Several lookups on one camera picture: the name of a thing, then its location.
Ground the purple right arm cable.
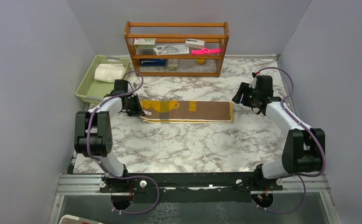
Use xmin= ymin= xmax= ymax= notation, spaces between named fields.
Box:
xmin=251 ymin=67 xmax=327 ymax=215

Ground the blue object lower shelf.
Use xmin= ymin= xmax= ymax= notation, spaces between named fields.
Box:
xmin=140 ymin=58 xmax=166 ymax=67

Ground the ruler set package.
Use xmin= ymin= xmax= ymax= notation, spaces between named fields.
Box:
xmin=153 ymin=44 xmax=190 ymax=56

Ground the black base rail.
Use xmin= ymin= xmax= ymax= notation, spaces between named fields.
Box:
xmin=99 ymin=172 xmax=283 ymax=204

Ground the pink tool on shelf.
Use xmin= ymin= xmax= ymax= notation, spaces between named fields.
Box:
xmin=192 ymin=48 xmax=222 ymax=55

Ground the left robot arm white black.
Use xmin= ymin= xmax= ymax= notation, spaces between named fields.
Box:
xmin=74 ymin=79 xmax=145 ymax=192

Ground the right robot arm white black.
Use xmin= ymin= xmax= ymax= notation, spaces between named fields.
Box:
xmin=232 ymin=73 xmax=326 ymax=190

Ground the wooden shelf rack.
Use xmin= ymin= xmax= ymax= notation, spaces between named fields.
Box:
xmin=124 ymin=21 xmax=230 ymax=77

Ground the white red object bottom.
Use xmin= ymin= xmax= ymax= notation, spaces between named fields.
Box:
xmin=59 ymin=215 xmax=102 ymax=224

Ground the white device on shelf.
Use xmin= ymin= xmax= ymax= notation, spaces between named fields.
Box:
xmin=185 ymin=38 xmax=205 ymax=49

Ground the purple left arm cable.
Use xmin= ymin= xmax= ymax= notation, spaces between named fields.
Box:
xmin=86 ymin=71 xmax=160 ymax=216

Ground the white towel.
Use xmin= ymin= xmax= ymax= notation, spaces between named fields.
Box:
xmin=94 ymin=63 xmax=125 ymax=83

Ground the brown yellow cloth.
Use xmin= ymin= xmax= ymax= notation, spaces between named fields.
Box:
xmin=141 ymin=100 xmax=234 ymax=124

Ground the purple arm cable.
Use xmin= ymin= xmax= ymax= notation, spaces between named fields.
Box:
xmin=251 ymin=67 xmax=327 ymax=215
xmin=86 ymin=71 xmax=160 ymax=216

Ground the green plastic basket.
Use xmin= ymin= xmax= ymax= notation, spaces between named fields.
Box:
xmin=75 ymin=55 xmax=131 ymax=105

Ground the small green white box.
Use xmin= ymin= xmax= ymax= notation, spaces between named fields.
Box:
xmin=167 ymin=59 xmax=178 ymax=70

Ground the white box red label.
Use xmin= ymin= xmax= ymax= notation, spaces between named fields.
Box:
xmin=134 ymin=38 xmax=156 ymax=48

